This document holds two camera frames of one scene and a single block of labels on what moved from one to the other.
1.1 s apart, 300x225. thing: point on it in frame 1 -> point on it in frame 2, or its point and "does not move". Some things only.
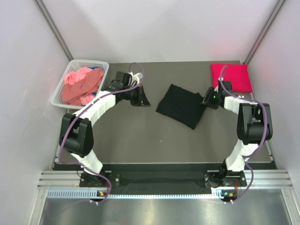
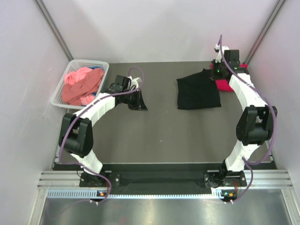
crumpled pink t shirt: x=80 y=84 does not move
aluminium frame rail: x=261 y=179 does not move
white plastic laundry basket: x=81 y=80 does not move
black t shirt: x=182 y=106 -> x=198 y=90
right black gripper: x=207 y=101 -> x=213 y=75
